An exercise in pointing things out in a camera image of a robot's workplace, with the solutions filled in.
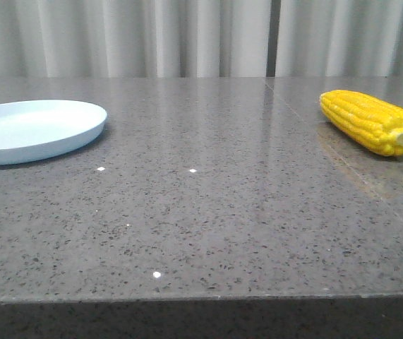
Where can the light blue plate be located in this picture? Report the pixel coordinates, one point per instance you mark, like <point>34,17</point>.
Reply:
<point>40,129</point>

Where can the yellow corn cob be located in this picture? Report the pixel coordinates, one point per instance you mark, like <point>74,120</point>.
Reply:
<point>373,123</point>

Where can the white curtain right panel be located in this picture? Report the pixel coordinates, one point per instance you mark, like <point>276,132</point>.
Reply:
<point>340,38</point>

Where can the white curtain panel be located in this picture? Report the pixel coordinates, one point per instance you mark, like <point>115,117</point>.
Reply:
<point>156,39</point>
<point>340,38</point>

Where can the white curtain left panel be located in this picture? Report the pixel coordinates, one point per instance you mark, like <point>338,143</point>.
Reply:
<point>156,39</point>

